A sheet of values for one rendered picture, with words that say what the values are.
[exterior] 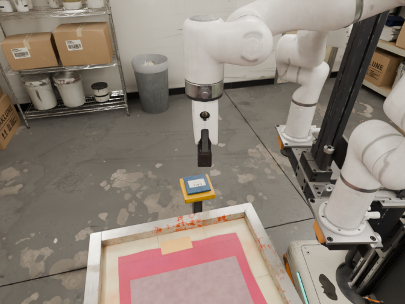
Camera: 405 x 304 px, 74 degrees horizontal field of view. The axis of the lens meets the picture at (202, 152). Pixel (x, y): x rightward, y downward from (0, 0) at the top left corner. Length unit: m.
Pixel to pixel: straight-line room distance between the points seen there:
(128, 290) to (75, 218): 1.63
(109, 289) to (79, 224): 1.53
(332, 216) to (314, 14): 0.53
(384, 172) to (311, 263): 1.25
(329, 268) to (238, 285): 1.02
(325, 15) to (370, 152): 0.31
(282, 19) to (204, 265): 0.72
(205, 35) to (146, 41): 3.37
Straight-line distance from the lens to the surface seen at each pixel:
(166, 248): 0.97
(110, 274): 0.96
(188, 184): 1.14
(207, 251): 0.96
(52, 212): 2.63
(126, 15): 3.76
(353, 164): 0.74
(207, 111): 0.51
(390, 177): 0.65
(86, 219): 2.44
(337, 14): 0.51
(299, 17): 0.57
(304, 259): 1.83
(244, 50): 0.47
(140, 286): 0.92
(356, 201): 0.79
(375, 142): 0.68
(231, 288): 0.90
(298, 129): 1.13
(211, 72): 0.49
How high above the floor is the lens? 1.77
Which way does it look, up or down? 37 degrees down
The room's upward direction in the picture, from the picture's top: straight up
